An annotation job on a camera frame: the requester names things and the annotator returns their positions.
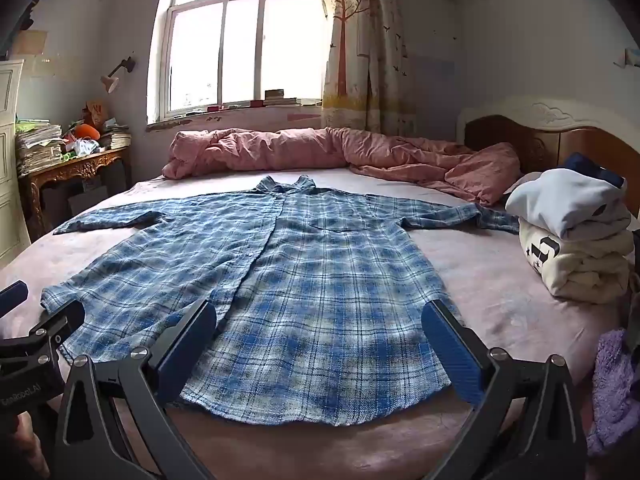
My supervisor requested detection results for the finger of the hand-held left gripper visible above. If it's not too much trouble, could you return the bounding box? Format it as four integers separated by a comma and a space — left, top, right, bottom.
25, 300, 87, 361
0, 280, 29, 317

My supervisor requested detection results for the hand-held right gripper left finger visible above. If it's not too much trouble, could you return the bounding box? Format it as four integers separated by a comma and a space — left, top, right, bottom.
54, 299, 218, 480

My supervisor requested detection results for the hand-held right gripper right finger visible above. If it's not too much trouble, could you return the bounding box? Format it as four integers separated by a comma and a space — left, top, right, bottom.
421, 300, 588, 480

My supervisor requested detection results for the blue plaid shirt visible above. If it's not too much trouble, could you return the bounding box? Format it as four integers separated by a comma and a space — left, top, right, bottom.
41, 175, 521, 428

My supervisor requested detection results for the grey storage box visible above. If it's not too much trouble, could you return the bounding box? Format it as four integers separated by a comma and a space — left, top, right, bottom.
67, 185, 108, 216

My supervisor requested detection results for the white cabinet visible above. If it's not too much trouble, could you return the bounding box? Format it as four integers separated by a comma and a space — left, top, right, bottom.
0, 59, 32, 266

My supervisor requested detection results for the ornate wooden desk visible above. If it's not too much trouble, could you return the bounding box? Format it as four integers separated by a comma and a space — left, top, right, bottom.
17, 146, 132, 241

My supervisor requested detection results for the stack of papers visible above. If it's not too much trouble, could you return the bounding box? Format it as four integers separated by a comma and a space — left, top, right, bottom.
15, 120, 63, 177

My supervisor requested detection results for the cream folded sweatshirt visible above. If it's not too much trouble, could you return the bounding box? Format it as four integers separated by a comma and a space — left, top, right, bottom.
518, 220, 636, 305

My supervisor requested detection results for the purple fuzzy cloth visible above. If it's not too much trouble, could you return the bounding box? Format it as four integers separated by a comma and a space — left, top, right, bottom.
586, 329, 640, 457

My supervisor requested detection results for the pale pink pillow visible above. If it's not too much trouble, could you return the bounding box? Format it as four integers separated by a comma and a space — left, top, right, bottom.
502, 171, 543, 196

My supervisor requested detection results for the white folded hoodie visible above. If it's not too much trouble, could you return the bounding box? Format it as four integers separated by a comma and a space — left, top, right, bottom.
505, 152, 633, 241

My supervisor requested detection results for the stack of notebooks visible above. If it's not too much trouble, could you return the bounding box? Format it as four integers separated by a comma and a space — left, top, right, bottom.
102, 125, 132, 150

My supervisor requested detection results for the wooden headboard with white trim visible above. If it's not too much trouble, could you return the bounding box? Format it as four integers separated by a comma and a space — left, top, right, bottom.
456, 95, 640, 181

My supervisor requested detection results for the pink quilt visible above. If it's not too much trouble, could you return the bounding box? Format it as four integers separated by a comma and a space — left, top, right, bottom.
162, 127, 523, 207

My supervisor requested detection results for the brown cardboard sheet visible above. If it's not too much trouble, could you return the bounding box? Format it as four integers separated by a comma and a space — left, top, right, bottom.
10, 30, 48, 56

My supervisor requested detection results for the small book pile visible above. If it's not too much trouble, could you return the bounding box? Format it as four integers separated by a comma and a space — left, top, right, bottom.
263, 89, 303, 107

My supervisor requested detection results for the tree print curtain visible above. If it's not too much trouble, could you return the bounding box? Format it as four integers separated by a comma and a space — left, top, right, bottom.
320, 0, 418, 133

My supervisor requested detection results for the white framed window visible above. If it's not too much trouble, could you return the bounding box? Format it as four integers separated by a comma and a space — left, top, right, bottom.
147, 0, 333, 123

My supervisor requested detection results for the pink wall lamp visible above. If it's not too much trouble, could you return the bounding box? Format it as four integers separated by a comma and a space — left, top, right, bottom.
100, 56, 137, 94

